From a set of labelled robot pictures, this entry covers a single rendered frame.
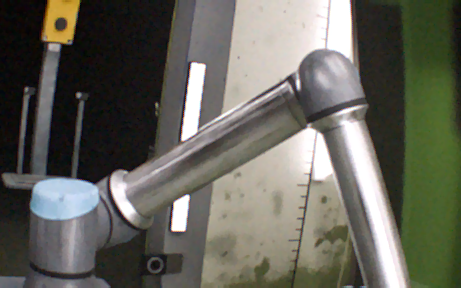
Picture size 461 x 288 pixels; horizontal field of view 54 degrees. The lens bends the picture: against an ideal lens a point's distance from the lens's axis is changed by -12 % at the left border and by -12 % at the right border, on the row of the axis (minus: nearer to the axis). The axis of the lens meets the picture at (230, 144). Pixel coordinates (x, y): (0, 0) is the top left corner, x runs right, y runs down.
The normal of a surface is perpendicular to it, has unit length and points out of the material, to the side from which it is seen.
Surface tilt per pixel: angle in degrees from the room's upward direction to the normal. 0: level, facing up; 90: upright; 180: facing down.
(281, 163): 90
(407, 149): 90
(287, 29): 90
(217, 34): 90
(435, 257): 102
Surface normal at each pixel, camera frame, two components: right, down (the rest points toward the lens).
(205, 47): 0.52, 0.11
